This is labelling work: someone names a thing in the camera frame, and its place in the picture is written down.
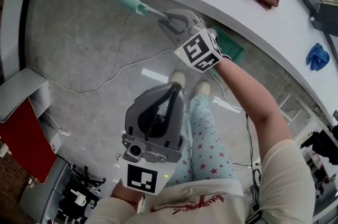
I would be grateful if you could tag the black camera device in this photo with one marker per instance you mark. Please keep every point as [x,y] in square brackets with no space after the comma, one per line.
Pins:
[324,143]

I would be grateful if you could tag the grey cabinet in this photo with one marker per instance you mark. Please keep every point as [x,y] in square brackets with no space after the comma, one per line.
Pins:
[42,191]

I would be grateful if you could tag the black stand equipment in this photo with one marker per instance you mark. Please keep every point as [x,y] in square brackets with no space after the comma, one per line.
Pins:
[79,183]

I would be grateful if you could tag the person's beige shoe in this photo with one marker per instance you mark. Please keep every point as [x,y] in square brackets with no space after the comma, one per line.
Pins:
[178,78]
[202,88]

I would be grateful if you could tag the white cabinet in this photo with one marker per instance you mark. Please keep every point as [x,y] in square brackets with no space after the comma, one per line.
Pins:
[23,83]

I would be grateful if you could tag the grey concrete floor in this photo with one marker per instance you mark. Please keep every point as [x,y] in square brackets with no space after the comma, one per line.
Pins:
[92,40]

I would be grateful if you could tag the person's left beige shoe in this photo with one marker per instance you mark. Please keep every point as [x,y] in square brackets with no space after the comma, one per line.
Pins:
[178,78]

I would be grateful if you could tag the blue crumpled glove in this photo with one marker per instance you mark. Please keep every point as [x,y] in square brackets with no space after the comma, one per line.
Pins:
[318,56]

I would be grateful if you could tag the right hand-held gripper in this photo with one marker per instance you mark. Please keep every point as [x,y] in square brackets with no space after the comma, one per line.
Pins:
[198,50]

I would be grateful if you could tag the person's left forearm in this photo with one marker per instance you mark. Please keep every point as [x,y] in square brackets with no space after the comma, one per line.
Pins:
[124,192]

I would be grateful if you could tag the red panel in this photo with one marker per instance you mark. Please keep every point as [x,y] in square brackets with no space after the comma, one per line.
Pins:
[26,138]

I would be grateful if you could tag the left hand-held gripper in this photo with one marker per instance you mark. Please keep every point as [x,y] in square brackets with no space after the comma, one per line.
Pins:
[142,178]

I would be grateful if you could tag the person's right forearm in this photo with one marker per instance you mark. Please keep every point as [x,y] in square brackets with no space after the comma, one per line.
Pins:
[245,96]

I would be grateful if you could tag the person's cream shirt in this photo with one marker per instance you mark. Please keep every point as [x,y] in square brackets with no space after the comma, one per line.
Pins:
[211,204]

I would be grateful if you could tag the person's right beige shoe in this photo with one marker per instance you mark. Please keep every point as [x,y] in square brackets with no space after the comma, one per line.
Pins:
[202,88]

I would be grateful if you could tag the person's right star-patterned leg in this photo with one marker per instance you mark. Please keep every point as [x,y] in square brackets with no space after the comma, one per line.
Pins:
[208,138]

